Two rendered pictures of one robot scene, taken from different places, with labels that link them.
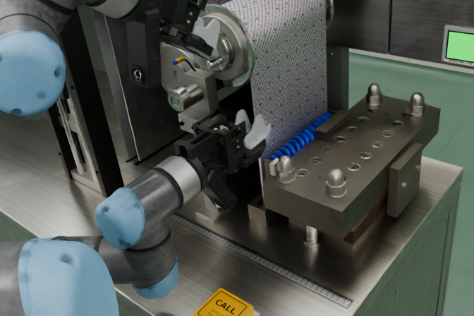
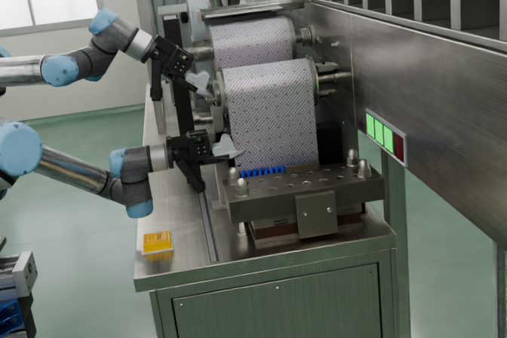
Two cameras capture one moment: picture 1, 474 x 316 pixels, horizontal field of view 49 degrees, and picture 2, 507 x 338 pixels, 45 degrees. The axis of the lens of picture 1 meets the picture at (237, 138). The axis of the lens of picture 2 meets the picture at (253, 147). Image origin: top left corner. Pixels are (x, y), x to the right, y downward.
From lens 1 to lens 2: 1.19 m
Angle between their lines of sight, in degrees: 38
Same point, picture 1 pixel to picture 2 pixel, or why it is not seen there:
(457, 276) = not seen: outside the picture
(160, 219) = (133, 168)
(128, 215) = (115, 158)
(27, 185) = not seen: hidden behind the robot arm
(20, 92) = (50, 76)
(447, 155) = not seen: outside the picture
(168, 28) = (164, 71)
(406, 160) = (308, 196)
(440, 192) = (354, 239)
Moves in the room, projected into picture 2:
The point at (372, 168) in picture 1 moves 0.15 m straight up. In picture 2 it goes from (279, 192) to (273, 135)
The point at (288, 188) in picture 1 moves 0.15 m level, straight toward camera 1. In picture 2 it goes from (226, 187) to (182, 207)
